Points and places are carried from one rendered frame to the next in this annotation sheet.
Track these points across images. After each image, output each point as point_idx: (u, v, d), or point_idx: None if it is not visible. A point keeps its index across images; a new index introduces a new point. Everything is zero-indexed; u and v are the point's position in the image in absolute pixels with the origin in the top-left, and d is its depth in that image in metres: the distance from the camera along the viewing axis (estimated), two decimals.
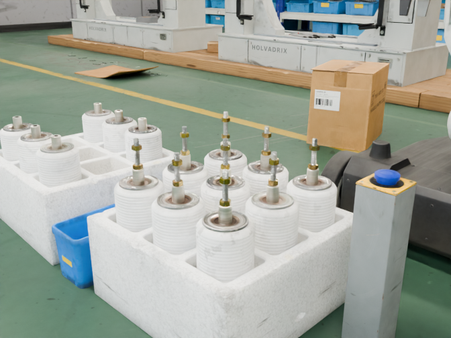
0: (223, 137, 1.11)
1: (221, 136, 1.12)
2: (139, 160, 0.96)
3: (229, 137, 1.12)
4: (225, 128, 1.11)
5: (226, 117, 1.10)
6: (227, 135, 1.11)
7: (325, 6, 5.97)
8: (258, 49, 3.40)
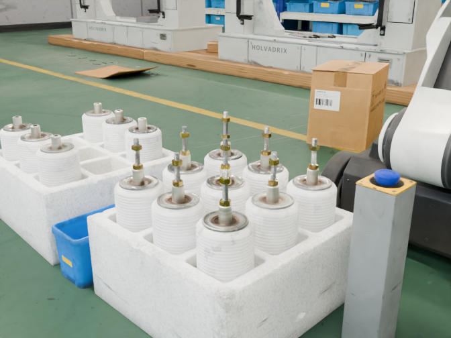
0: (223, 137, 1.11)
1: (221, 136, 1.12)
2: (139, 160, 0.96)
3: (229, 137, 1.12)
4: (225, 128, 1.11)
5: (226, 117, 1.10)
6: (227, 135, 1.11)
7: (325, 6, 5.97)
8: (258, 49, 3.40)
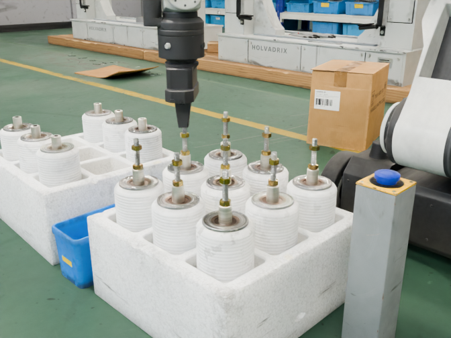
0: (223, 137, 1.11)
1: (221, 136, 1.12)
2: (139, 160, 0.96)
3: (229, 137, 1.12)
4: (225, 128, 1.11)
5: (226, 117, 1.10)
6: (227, 135, 1.11)
7: (325, 6, 5.97)
8: (258, 49, 3.40)
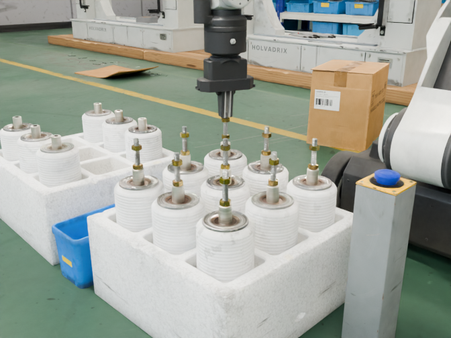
0: (223, 135, 1.12)
1: (227, 135, 1.12)
2: (139, 160, 0.96)
3: (221, 138, 1.11)
4: (223, 127, 1.11)
5: None
6: (221, 134, 1.12)
7: (325, 6, 5.97)
8: (258, 49, 3.40)
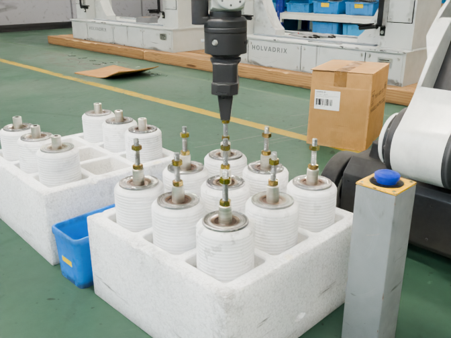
0: (223, 138, 1.11)
1: (221, 137, 1.12)
2: (139, 160, 0.96)
3: (229, 139, 1.11)
4: (225, 129, 1.11)
5: None
6: (226, 137, 1.11)
7: (325, 6, 5.97)
8: (258, 49, 3.40)
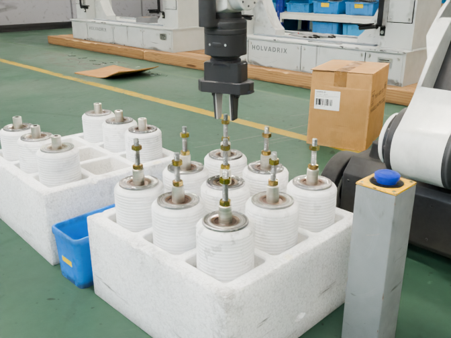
0: (225, 137, 1.13)
1: (228, 137, 1.12)
2: (139, 160, 0.96)
3: (221, 139, 1.12)
4: (224, 129, 1.12)
5: (223, 119, 1.11)
6: (222, 136, 1.12)
7: (325, 6, 5.97)
8: (258, 49, 3.40)
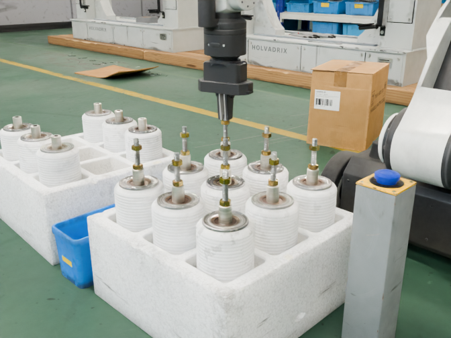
0: (221, 139, 1.12)
1: (221, 138, 1.12)
2: (139, 160, 0.96)
3: (228, 141, 1.11)
4: (224, 131, 1.11)
5: (225, 120, 1.10)
6: (224, 138, 1.11)
7: (325, 6, 5.97)
8: (258, 49, 3.40)
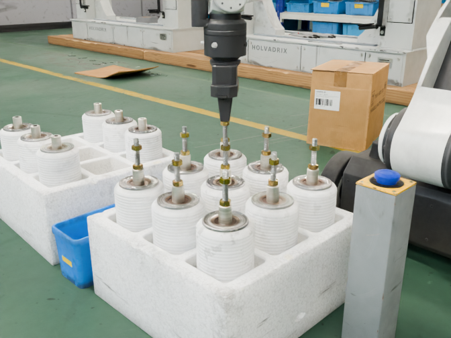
0: None
1: (228, 139, 1.12)
2: (139, 160, 0.96)
3: (220, 141, 1.12)
4: (224, 131, 1.12)
5: None
6: (222, 137, 1.13)
7: (325, 6, 5.97)
8: (258, 49, 3.40)
